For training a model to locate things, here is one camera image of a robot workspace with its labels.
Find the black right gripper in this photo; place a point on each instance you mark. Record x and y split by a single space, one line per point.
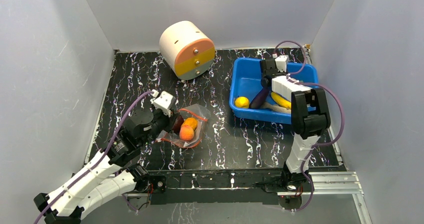
268 72

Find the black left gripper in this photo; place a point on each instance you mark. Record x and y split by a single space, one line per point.
169 120

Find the purple toy eggplant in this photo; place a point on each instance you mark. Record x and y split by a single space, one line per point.
259 99

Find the orange-red toy peach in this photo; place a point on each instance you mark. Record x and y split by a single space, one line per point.
186 133

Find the clear orange-zip bag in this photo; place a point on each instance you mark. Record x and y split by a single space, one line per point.
201 113

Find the orange toy lemon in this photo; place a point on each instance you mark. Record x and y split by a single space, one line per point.
191 122

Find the dark red toy fruit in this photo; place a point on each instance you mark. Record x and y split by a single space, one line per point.
178 122

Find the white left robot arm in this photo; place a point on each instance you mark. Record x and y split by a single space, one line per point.
108 174

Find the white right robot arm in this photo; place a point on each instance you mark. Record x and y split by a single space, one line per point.
309 116

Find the blue plastic bin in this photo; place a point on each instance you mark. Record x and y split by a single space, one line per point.
246 82

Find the yellow toy banana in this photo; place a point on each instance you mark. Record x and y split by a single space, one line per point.
282 102

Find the grey toy fish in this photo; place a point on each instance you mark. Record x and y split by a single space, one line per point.
275 108

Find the yellow toy pear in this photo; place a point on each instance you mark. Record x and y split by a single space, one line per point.
242 102

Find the cylindrical wooden drawer box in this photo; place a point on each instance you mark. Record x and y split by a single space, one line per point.
186 50

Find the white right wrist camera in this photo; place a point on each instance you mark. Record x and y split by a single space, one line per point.
281 62

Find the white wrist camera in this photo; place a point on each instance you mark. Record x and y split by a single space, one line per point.
163 101
281 62

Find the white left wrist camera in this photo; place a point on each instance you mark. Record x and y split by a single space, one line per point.
163 101

